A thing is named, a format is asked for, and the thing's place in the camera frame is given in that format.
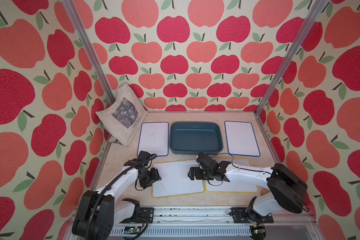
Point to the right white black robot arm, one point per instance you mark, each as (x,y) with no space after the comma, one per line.
(287,190)

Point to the teal plastic storage box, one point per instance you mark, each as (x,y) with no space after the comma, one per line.
(191,138)

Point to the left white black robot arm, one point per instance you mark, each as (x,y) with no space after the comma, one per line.
(97,212)

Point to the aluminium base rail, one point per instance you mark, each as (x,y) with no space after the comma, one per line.
(216,223)

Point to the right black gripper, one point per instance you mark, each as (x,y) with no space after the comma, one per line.
(191,172)

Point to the left blue-framed whiteboard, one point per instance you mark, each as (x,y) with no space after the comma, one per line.
(154,138)

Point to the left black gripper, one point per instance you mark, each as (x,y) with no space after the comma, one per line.
(156,176)

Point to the yellow-framed whiteboard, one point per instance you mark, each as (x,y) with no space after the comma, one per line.
(175,181)
(229,187)

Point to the right aluminium frame post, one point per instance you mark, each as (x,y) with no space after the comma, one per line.
(307,25)

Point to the right blue-framed whiteboard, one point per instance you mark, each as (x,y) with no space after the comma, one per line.
(241,139)

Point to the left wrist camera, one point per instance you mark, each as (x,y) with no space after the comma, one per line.
(144,157)

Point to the left aluminium frame post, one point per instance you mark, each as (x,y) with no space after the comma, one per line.
(88,46)

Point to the blue-framed whiteboard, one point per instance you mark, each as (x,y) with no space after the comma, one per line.
(241,139)
(154,138)

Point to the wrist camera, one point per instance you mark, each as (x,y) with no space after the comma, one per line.
(144,157)
(204,159)

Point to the aluminium frame post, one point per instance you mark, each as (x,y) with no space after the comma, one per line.
(307,25)
(88,46)

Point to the beige printed canvas bag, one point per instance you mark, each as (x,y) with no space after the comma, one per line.
(124,117)

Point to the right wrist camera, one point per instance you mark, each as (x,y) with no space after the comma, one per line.
(204,159)

